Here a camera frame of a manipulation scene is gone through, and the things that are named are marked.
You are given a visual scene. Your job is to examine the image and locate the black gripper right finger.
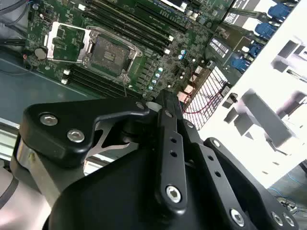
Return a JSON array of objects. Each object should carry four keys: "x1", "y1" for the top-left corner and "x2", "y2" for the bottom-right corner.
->
[{"x1": 176, "y1": 94, "x2": 300, "y2": 230}]

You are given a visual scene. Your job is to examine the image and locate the metal socket cover frame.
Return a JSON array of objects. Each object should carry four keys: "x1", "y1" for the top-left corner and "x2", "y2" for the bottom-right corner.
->
[{"x1": 44, "y1": 21, "x2": 94, "y2": 67}]

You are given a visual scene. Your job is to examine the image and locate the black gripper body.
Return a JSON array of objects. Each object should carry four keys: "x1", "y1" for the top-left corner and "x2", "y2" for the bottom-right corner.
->
[{"x1": 43, "y1": 115, "x2": 231, "y2": 230}]

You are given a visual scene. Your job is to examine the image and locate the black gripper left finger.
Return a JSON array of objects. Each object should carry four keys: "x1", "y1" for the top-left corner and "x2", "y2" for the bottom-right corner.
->
[{"x1": 11, "y1": 89, "x2": 189, "y2": 212}]

